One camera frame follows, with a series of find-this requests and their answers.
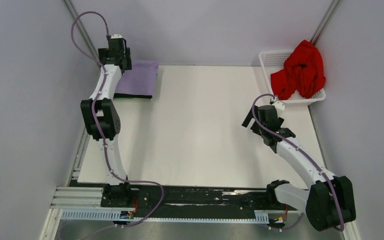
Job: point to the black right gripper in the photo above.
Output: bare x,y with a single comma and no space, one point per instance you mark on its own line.
254,129

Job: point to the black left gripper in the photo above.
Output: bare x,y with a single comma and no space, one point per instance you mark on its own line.
127,56

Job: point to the purple t shirt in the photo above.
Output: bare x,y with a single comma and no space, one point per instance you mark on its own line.
139,78

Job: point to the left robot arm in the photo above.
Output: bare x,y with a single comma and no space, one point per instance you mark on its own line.
103,124

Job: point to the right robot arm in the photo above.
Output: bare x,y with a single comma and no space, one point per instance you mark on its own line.
328,202

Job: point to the folded black t shirt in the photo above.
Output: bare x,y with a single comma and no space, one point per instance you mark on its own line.
135,96

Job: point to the white plastic basket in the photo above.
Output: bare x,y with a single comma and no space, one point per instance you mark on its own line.
272,62

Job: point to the red t shirt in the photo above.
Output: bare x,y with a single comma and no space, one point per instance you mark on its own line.
303,72

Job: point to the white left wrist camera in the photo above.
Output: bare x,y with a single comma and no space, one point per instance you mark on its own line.
116,36

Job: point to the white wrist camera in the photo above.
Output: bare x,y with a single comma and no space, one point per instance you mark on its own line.
116,36
279,106

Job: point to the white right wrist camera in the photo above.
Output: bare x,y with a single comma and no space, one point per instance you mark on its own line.
279,106

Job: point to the left aluminium corner post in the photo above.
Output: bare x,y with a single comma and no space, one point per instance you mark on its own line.
81,36

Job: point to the aluminium corner post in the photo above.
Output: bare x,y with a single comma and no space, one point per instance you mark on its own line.
328,15
81,36

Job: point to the white slotted cable duct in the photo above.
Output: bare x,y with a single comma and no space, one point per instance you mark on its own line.
118,216

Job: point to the right aluminium corner post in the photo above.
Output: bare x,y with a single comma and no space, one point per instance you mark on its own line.
328,15

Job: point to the aluminium frame rail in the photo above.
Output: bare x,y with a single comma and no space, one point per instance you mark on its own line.
74,198

